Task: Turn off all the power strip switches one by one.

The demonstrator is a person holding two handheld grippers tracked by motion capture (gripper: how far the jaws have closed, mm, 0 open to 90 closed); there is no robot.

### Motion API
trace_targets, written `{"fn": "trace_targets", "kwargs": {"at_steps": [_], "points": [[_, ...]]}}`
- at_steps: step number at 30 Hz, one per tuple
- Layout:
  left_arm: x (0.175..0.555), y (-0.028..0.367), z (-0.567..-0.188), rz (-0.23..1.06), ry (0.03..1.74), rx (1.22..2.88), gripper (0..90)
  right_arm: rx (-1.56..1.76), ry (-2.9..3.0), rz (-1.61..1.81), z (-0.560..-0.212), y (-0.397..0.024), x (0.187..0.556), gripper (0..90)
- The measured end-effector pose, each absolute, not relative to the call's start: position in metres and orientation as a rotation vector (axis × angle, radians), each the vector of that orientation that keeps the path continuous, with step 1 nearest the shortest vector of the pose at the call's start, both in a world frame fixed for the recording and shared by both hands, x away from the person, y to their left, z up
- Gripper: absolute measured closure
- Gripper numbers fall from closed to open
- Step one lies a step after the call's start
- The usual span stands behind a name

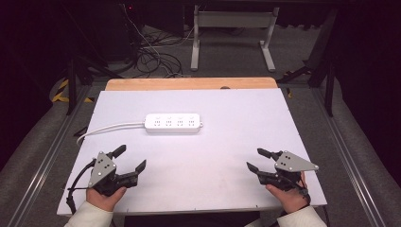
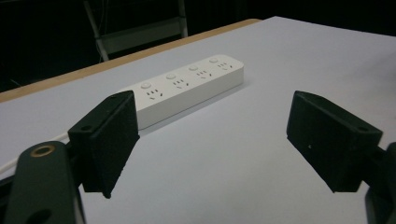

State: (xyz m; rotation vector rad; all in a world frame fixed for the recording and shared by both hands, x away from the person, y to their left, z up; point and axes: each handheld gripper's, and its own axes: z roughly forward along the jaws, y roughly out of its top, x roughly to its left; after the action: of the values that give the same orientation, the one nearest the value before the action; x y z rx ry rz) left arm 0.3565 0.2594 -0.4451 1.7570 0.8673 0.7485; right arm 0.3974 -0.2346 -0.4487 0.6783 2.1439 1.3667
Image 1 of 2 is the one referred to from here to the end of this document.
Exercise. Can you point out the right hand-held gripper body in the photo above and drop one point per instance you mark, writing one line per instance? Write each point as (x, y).
(285, 171)

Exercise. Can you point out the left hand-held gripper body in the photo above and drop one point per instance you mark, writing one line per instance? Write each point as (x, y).
(102, 171)

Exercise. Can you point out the white power strip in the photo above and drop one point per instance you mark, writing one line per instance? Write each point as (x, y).
(173, 123)

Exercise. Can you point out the person's right hand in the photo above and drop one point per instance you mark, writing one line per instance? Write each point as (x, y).
(288, 197)

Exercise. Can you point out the person's left hand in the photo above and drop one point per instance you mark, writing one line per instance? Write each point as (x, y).
(103, 198)

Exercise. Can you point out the white table board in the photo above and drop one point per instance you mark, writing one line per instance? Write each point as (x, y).
(201, 164)

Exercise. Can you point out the yellow black hazard tape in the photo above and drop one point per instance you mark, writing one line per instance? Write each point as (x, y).
(64, 93)

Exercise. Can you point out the black metal stand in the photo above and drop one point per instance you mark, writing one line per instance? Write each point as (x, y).
(82, 69)
(318, 63)

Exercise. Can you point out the wooden table top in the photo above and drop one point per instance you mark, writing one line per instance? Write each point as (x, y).
(189, 83)

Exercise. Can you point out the white metal table frame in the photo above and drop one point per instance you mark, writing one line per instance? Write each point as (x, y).
(233, 20)

